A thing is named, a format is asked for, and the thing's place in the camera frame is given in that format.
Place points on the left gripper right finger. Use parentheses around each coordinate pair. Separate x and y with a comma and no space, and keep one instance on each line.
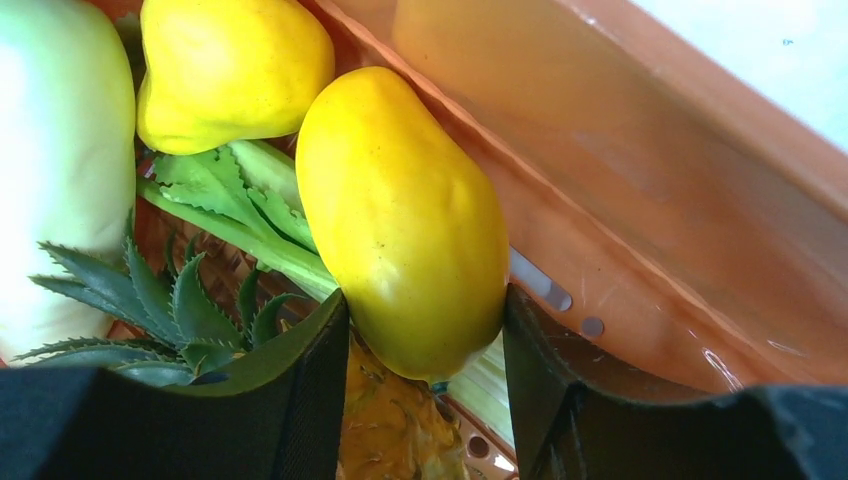
(579,413)

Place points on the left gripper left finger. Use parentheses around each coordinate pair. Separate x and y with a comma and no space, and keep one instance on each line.
(275,413)

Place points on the orange pineapple toy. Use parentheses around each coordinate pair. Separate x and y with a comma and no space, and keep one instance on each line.
(363,422)

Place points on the yellow bell pepper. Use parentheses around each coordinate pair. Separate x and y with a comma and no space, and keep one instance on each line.
(218,71)

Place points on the white radish with leaves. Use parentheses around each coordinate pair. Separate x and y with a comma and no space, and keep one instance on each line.
(67,162)

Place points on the orange plastic basket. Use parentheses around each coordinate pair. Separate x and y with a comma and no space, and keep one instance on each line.
(689,227)

